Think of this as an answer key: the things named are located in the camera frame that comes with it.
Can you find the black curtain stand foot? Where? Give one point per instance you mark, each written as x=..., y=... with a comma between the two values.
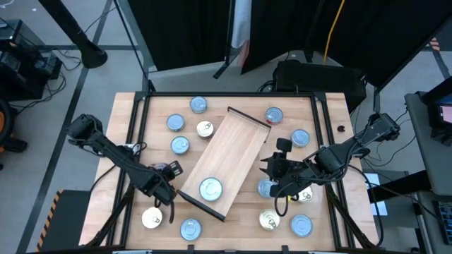
x=220, y=72

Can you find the green label tuna can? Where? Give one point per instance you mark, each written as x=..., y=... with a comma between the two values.
x=175, y=122

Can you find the grey desk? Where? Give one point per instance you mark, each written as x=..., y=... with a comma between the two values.
x=432, y=166

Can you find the black equipment rack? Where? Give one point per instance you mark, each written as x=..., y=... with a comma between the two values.
x=21, y=81

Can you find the wooden shelf with black legs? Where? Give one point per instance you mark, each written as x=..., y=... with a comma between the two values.
x=229, y=158

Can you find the white fabric banner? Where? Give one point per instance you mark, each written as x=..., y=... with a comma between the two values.
x=241, y=21

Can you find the black monitor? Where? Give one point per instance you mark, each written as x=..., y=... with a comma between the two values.
x=438, y=102

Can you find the black curtain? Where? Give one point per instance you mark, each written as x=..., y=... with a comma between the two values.
x=381, y=35
x=176, y=31

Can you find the black keyboard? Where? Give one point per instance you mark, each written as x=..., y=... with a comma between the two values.
x=445, y=220

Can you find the small black knob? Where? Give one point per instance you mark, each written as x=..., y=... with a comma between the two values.
x=340, y=128

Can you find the gold lid can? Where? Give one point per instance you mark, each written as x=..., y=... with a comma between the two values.
x=205, y=129
x=152, y=217
x=269, y=219
x=306, y=195

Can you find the black orange floor machine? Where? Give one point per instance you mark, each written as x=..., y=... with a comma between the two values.
x=14, y=144

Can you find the black mat with striped edge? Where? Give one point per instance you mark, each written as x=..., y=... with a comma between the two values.
x=67, y=222

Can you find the teal yellowfin tuna can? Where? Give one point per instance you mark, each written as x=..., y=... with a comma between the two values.
x=180, y=145

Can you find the black equipment case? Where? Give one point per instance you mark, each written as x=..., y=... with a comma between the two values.
x=318, y=81

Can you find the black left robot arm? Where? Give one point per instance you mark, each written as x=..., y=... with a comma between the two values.
x=113, y=151

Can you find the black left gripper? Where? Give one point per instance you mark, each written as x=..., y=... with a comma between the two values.
x=160, y=188

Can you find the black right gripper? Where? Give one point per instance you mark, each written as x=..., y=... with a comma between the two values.
x=284, y=171

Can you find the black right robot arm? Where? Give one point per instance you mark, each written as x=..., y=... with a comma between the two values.
x=330, y=158

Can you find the grey metal post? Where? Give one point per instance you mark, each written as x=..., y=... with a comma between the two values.
x=135, y=35

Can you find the black pole with round base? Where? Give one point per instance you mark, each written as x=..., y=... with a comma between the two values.
x=92, y=56

